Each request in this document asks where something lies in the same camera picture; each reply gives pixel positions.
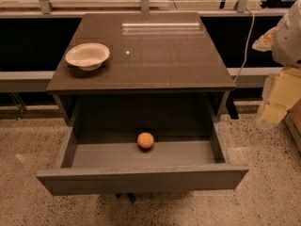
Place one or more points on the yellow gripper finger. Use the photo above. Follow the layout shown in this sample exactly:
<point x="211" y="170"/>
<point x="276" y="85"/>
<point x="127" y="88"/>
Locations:
<point x="265" y="41"/>
<point x="280" y="93"/>

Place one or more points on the orange fruit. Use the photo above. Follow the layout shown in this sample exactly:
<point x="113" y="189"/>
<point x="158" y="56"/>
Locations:
<point x="145" y="140"/>

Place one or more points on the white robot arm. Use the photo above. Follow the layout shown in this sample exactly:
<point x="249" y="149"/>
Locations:
<point x="286" y="47"/>

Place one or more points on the grey drawer cabinet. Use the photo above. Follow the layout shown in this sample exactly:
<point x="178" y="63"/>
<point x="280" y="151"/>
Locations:
<point x="159" y="52"/>

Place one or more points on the open grey top drawer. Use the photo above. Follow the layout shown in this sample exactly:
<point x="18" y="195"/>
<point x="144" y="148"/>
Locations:
<point x="102" y="156"/>

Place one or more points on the cardboard box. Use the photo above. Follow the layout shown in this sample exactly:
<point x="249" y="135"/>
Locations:
<point x="296" y="115"/>

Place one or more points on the white bowl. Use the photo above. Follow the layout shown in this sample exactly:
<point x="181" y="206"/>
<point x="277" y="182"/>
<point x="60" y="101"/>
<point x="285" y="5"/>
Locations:
<point x="88" y="56"/>

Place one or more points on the metal railing frame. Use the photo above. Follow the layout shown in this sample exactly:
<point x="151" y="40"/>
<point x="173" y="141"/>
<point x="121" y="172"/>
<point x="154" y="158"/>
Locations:
<point x="29" y="37"/>

